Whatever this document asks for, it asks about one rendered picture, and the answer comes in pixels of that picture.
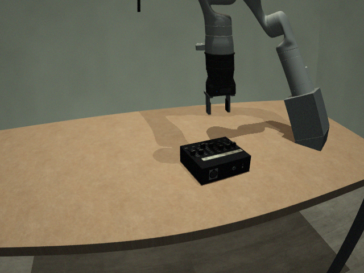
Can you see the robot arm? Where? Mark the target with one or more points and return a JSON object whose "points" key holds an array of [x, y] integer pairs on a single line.
{"points": [[276, 24]]}

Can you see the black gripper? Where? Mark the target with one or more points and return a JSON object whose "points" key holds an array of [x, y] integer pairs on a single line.
{"points": [[219, 56]]}

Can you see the black lighting desk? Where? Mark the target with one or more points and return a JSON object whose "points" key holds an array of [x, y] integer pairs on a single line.
{"points": [[219, 159]]}

